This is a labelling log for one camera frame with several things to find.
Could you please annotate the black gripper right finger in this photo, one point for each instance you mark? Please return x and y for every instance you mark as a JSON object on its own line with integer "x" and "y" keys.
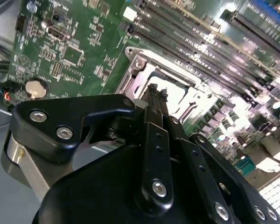
{"x": 208, "y": 186}

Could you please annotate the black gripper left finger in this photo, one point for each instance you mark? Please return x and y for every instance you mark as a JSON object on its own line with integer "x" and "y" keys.
{"x": 60, "y": 116}

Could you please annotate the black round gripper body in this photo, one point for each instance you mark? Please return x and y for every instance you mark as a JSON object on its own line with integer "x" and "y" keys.
{"x": 95, "y": 191}

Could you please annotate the metal socket cover frame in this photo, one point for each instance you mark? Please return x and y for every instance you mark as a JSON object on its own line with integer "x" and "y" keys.
{"x": 205, "y": 103}

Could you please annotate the silver green CPU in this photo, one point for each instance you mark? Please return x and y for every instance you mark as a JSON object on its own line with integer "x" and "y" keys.
{"x": 177, "y": 87}

